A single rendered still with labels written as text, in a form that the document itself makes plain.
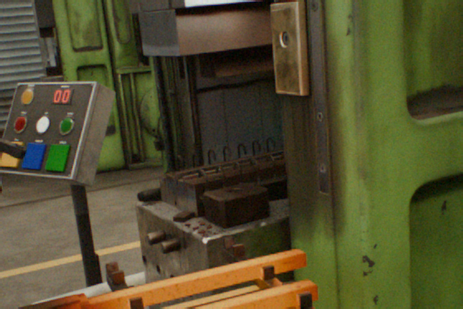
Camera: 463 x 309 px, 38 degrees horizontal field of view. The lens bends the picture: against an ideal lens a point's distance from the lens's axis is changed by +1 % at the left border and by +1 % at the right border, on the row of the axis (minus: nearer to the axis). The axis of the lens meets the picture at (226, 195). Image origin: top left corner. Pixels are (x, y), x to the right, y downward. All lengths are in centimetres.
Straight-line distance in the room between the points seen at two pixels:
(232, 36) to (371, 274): 59
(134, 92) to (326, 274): 504
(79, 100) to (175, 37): 55
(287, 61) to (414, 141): 28
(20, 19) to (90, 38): 313
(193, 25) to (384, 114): 47
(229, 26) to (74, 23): 491
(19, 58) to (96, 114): 752
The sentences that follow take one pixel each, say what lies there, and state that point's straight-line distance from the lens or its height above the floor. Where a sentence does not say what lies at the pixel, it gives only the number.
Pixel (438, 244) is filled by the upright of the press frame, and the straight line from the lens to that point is 145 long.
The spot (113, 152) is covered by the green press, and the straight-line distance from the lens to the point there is 641.
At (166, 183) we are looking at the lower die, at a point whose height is 97.
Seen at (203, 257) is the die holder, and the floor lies 87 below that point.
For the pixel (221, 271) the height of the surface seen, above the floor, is 97.
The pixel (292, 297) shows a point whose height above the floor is 96.
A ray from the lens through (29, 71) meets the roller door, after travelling 940.
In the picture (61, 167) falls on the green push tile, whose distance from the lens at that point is 186.
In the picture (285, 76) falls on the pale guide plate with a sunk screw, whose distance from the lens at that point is 131.
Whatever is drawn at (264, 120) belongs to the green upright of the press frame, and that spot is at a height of 105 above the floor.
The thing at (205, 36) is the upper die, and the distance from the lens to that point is 146.
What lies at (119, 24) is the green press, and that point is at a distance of 625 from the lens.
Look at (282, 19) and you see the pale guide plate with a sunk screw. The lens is 130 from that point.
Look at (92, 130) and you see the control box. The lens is 188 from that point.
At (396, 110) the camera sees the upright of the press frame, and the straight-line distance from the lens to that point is 123.
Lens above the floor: 135
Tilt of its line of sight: 15 degrees down
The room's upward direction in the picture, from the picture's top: 6 degrees counter-clockwise
